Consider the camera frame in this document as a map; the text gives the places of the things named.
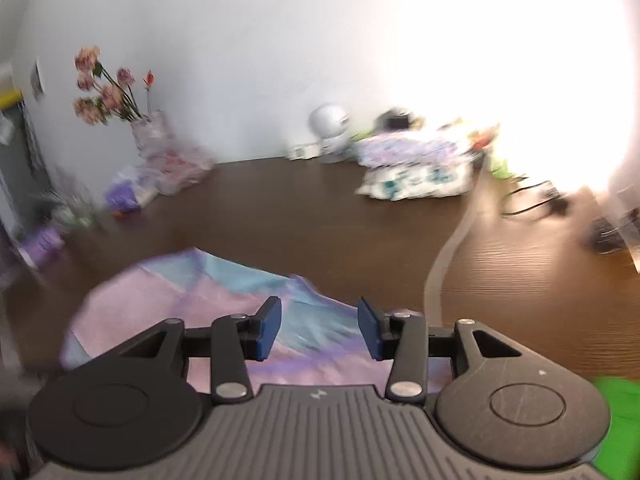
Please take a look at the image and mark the pink blue purple garment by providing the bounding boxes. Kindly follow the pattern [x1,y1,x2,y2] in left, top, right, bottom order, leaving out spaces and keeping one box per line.
[60,246,454,396]

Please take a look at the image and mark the green box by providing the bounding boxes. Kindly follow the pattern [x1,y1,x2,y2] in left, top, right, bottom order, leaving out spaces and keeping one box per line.
[593,377,640,480]

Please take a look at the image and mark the purple packet at edge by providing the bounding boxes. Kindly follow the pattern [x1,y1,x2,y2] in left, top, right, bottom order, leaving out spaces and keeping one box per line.
[17,224,64,270]

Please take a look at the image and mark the small black metal stand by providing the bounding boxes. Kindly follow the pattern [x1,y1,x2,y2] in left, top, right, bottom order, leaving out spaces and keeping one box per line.
[589,184,639,272]

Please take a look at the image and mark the purple tissue pack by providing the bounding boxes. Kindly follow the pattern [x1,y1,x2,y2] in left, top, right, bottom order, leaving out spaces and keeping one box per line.
[104,166,158,214]

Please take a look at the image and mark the pink artificial flowers bouquet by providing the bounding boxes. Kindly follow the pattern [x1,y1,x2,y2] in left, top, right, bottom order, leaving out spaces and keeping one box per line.
[73,46,151,126]

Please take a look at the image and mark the white power strip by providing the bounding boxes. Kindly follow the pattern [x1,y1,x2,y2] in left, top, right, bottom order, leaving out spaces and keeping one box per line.
[286,142,322,160]

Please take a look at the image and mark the grey cable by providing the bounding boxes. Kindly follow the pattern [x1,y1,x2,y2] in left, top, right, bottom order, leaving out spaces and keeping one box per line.
[423,169,490,328]

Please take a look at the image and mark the black cable coil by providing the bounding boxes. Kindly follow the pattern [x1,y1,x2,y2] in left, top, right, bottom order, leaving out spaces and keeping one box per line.
[499,179,572,219]

